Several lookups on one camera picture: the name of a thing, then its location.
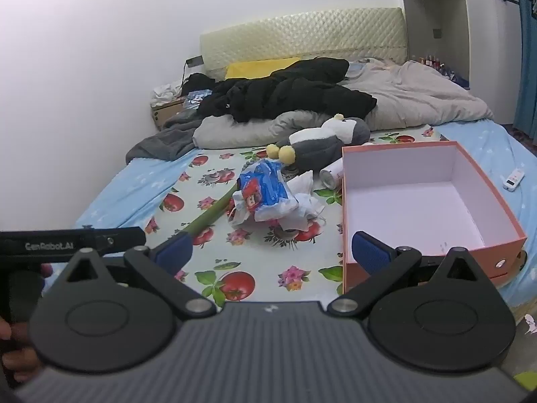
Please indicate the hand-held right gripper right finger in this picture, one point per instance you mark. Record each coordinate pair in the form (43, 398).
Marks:
(369, 254)

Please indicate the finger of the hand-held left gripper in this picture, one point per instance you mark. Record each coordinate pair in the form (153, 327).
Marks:
(121, 239)

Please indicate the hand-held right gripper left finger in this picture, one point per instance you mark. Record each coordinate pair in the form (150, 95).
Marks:
(174, 254)

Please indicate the orange cardboard box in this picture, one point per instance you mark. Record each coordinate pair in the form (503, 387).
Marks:
(419, 210)

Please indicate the blue tissue packet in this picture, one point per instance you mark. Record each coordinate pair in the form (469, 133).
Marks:
(262, 187)

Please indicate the person's left hand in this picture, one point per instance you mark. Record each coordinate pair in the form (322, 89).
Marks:
(14, 363)

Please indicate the green massage hammer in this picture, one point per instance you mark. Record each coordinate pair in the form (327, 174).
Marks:
(209, 214)

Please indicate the light blue bedsheet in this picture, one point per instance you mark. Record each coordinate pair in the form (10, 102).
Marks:
(126, 184)

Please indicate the fruit print sheet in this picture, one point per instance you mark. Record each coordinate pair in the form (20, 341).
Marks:
(251, 260)

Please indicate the white spray can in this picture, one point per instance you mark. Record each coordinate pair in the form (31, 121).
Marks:
(331, 174)

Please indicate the dark grey blanket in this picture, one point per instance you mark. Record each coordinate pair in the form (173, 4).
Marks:
(163, 142)

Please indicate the grey white penguin plush toy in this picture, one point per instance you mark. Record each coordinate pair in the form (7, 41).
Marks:
(319, 147)

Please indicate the wooden nightstand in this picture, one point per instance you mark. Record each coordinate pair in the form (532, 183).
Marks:
(168, 112)

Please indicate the blue plastic packets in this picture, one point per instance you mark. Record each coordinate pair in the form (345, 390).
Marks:
(197, 98)

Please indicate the white remote control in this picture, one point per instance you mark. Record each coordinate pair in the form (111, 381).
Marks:
(514, 179)

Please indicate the light grey duvet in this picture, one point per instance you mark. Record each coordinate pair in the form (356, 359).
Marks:
(419, 96)

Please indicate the black cloth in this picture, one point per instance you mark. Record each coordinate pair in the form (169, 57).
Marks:
(197, 82)

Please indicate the black puffer jacket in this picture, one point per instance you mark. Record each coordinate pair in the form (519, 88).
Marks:
(293, 92)

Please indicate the row of small bottles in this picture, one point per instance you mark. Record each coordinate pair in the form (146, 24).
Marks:
(432, 62)

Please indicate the yellow pillow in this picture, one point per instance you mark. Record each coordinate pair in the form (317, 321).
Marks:
(256, 69)

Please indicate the yellow-green object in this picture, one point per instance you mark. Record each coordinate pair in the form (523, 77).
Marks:
(526, 384)

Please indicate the cream quilted headboard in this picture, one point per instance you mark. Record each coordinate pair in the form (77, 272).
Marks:
(293, 37)

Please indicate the white wardrobe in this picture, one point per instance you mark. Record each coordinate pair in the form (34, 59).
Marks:
(482, 50)

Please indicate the blue curtain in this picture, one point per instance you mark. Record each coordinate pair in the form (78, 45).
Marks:
(527, 71)

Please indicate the dark wall switch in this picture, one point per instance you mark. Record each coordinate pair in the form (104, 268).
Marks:
(436, 33)

